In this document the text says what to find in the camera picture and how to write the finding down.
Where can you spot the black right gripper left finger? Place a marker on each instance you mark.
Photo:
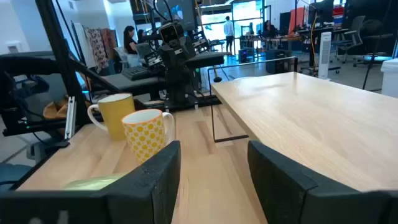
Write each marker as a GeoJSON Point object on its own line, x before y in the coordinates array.
{"type": "Point", "coordinates": [149, 193]}

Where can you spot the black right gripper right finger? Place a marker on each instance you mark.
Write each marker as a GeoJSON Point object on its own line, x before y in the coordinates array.
{"type": "Point", "coordinates": [280, 186]}

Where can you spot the light green mug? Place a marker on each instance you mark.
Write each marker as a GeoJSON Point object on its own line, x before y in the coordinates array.
{"type": "Point", "coordinates": [93, 183]}

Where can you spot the yellow polka dot mug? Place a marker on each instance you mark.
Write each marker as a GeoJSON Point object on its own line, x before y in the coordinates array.
{"type": "Point", "coordinates": [144, 133]}

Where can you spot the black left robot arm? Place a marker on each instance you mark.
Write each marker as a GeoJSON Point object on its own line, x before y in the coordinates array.
{"type": "Point", "coordinates": [180, 87]}

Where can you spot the dark grey desk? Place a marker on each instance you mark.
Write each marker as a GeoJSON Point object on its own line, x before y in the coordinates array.
{"type": "Point", "coordinates": [206, 59]}

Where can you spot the dark monitor screen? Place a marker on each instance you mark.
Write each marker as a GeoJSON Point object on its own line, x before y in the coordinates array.
{"type": "Point", "coordinates": [183, 12]}

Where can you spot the person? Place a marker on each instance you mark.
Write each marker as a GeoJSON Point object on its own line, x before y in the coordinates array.
{"type": "Point", "coordinates": [129, 40]}
{"type": "Point", "coordinates": [269, 29]}
{"type": "Point", "coordinates": [140, 35]}
{"type": "Point", "coordinates": [229, 31]}

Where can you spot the black computer keyboard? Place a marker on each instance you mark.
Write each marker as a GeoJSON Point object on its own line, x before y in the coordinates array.
{"type": "Point", "coordinates": [136, 73]}

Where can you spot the wooden shelf black metal legs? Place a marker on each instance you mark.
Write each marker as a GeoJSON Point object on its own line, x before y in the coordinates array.
{"type": "Point", "coordinates": [311, 124]}

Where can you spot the floral hanging cloth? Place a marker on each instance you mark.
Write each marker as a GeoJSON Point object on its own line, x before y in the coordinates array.
{"type": "Point", "coordinates": [96, 46]}

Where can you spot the white board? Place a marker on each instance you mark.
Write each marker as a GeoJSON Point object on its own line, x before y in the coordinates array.
{"type": "Point", "coordinates": [81, 43]}

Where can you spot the black floor box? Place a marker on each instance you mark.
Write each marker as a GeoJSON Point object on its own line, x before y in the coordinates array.
{"type": "Point", "coordinates": [276, 62]}

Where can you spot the silver aluminium bar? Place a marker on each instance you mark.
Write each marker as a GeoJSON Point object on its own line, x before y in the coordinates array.
{"type": "Point", "coordinates": [70, 118]}

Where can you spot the brown cardboard piece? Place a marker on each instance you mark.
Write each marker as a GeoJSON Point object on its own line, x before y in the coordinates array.
{"type": "Point", "coordinates": [56, 110]}

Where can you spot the white tower fan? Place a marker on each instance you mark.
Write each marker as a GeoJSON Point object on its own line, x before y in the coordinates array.
{"type": "Point", "coordinates": [325, 56]}

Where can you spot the white bin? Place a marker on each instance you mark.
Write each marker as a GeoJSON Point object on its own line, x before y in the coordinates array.
{"type": "Point", "coordinates": [391, 77]}

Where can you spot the black equipment stand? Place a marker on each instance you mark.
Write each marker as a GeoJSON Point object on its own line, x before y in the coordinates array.
{"type": "Point", "coordinates": [18, 65]}

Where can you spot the grey office chair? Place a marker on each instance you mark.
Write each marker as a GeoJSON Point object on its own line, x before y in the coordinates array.
{"type": "Point", "coordinates": [354, 28]}

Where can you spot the black office chair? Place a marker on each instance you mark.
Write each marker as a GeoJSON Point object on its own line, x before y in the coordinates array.
{"type": "Point", "coordinates": [373, 28]}

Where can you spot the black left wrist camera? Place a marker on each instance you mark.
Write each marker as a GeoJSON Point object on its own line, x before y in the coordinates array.
{"type": "Point", "coordinates": [171, 31]}

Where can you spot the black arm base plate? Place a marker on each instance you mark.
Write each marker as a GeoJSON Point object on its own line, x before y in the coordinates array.
{"type": "Point", "coordinates": [205, 101]}

